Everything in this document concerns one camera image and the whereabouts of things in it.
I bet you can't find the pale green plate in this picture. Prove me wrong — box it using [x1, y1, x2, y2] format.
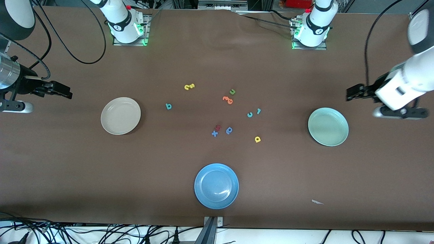
[308, 107, 349, 147]

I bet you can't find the aluminium table leg profile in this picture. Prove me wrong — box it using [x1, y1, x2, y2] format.
[195, 216, 224, 244]

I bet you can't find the red box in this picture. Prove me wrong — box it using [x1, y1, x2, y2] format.
[286, 0, 313, 9]

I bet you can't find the thin black table cable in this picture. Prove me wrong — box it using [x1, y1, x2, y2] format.
[270, 9, 294, 21]
[242, 15, 294, 26]

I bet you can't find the grey power strip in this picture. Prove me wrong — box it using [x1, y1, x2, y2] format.
[198, 0, 249, 11]

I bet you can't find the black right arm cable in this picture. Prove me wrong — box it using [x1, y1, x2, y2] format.
[31, 0, 106, 70]

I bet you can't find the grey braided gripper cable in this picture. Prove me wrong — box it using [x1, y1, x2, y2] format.
[0, 32, 51, 80]

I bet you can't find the beige plate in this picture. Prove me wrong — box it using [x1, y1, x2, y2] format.
[101, 97, 141, 135]

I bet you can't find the aluminium frame profile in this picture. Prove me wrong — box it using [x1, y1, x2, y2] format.
[409, 0, 434, 21]

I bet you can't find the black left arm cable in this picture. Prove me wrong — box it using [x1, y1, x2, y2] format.
[364, 0, 404, 87]

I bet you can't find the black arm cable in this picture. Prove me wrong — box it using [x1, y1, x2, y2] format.
[364, 0, 404, 87]
[31, 0, 106, 70]

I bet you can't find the brown table cover sheet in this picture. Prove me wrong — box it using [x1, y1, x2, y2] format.
[0, 5, 434, 231]

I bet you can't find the blue plate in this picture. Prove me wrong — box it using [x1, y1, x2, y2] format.
[194, 163, 239, 209]

